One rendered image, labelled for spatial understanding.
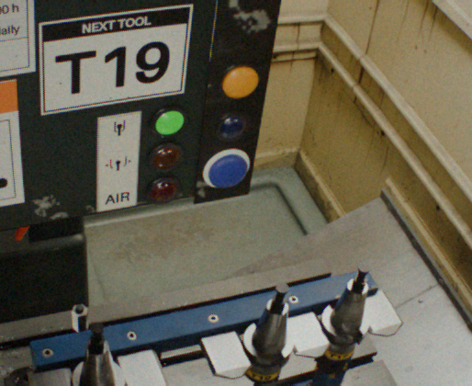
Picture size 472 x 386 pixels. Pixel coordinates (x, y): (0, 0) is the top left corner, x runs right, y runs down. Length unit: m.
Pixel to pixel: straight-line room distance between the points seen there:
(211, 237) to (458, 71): 0.81
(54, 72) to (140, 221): 1.56
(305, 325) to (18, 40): 0.67
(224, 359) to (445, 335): 0.71
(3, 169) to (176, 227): 1.51
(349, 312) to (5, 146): 0.60
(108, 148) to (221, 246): 1.47
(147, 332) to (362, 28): 1.00
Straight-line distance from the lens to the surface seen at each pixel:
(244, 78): 0.56
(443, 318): 1.65
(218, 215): 2.09
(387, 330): 1.09
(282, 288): 0.95
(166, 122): 0.56
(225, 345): 1.03
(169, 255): 1.99
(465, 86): 1.52
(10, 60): 0.51
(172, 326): 1.03
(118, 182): 0.59
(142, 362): 1.01
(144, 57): 0.53
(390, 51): 1.73
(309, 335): 1.06
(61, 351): 1.00
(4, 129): 0.54
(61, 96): 0.53
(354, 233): 1.79
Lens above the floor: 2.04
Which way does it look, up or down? 42 degrees down
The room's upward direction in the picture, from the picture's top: 9 degrees clockwise
